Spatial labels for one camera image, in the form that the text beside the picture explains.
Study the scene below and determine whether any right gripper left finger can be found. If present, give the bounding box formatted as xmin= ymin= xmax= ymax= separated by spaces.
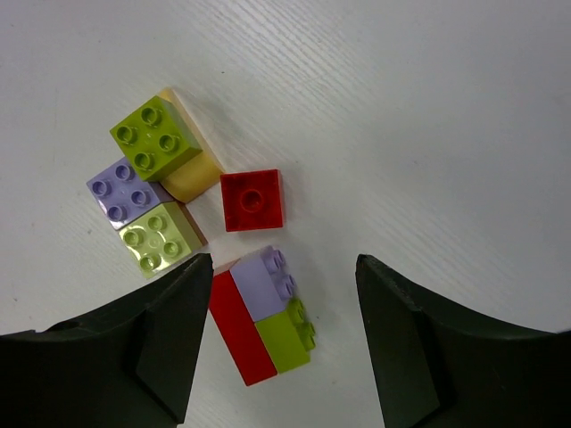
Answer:
xmin=1 ymin=253 xmax=213 ymax=427

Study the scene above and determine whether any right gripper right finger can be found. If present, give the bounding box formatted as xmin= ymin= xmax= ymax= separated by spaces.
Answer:
xmin=355 ymin=254 xmax=570 ymax=427

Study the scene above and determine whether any red square lego brick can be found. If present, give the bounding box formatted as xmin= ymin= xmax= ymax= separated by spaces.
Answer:
xmin=220 ymin=169 xmax=285 ymax=232

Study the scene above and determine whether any green square lego brick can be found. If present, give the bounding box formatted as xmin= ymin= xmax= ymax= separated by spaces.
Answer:
xmin=110 ymin=95 xmax=202 ymax=181

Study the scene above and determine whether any purple lego on red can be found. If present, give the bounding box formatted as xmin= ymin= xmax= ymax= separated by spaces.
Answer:
xmin=230 ymin=245 xmax=295 ymax=322

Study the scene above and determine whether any tan lego brick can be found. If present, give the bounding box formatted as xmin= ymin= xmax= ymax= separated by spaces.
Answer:
xmin=159 ymin=87 xmax=225 ymax=203

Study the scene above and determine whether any green lego on red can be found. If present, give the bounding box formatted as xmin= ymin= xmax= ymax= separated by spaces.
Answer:
xmin=254 ymin=298 xmax=316 ymax=374

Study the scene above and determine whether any pale green square lego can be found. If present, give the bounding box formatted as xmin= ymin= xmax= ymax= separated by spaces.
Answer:
xmin=119 ymin=202 xmax=207 ymax=279

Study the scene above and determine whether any purple square lego brick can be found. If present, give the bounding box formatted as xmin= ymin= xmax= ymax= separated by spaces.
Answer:
xmin=87 ymin=157 xmax=174 ymax=230

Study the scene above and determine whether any red long lego brick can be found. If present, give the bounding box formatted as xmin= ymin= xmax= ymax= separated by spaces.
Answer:
xmin=209 ymin=261 xmax=277 ymax=386

